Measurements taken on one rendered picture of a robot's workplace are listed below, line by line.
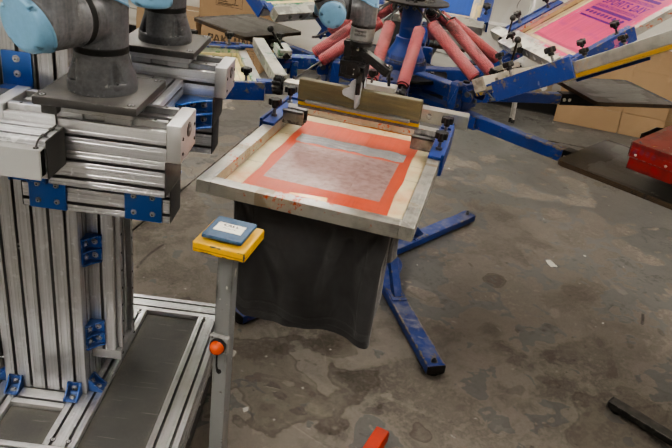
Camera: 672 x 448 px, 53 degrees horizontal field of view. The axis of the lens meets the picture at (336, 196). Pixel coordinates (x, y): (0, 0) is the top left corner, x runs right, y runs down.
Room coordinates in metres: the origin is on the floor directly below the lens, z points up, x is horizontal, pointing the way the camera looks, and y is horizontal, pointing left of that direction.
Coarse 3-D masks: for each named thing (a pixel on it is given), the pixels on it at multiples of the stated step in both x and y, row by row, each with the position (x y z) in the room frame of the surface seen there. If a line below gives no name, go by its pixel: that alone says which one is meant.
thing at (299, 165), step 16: (304, 128) 2.17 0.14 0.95; (320, 128) 2.19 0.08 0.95; (336, 128) 2.21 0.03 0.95; (288, 144) 2.00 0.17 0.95; (304, 144) 2.02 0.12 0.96; (272, 160) 1.86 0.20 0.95; (288, 160) 1.87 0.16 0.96; (304, 160) 1.89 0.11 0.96; (320, 160) 1.91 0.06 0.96; (336, 160) 1.92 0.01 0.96; (256, 176) 1.73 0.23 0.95; (272, 176) 1.74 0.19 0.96; (288, 176) 1.76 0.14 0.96; (304, 176) 1.77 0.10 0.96; (320, 176) 1.79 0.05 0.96; (288, 192) 1.65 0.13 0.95; (304, 192) 1.67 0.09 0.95
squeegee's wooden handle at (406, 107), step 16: (304, 80) 2.12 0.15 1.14; (320, 80) 2.13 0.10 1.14; (304, 96) 2.12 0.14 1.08; (320, 96) 2.11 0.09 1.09; (336, 96) 2.09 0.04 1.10; (368, 96) 2.07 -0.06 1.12; (384, 96) 2.06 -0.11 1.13; (400, 96) 2.06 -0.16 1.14; (384, 112) 2.06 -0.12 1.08; (400, 112) 2.05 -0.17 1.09; (416, 112) 2.04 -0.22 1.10
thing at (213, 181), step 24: (336, 120) 2.28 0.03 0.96; (360, 120) 2.27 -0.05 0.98; (240, 144) 1.87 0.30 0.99; (216, 168) 1.67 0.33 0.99; (432, 168) 1.87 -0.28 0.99; (216, 192) 1.58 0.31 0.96; (240, 192) 1.56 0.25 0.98; (264, 192) 1.56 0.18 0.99; (312, 216) 1.52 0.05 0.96; (336, 216) 1.51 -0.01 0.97; (360, 216) 1.50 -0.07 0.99; (384, 216) 1.51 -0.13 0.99; (408, 216) 1.53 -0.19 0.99; (408, 240) 1.47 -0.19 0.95
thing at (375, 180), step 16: (368, 144) 2.10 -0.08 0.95; (384, 144) 2.11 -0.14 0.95; (400, 144) 2.13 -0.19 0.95; (352, 160) 1.94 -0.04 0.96; (368, 160) 1.96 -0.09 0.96; (384, 160) 1.97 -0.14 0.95; (336, 176) 1.80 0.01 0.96; (352, 176) 1.82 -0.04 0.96; (368, 176) 1.83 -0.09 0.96; (384, 176) 1.85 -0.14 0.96; (400, 176) 1.86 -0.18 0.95; (320, 192) 1.68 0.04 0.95; (336, 192) 1.69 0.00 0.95; (352, 192) 1.71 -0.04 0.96; (368, 192) 1.72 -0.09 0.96; (384, 192) 1.73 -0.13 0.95; (368, 208) 1.62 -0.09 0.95; (384, 208) 1.63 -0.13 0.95
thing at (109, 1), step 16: (96, 0) 1.38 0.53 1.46; (112, 0) 1.40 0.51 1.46; (96, 16) 1.36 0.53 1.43; (112, 16) 1.40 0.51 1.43; (128, 16) 1.45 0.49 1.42; (96, 32) 1.36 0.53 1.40; (112, 32) 1.40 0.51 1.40; (128, 32) 1.45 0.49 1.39; (96, 48) 1.38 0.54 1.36; (112, 48) 1.40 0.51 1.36
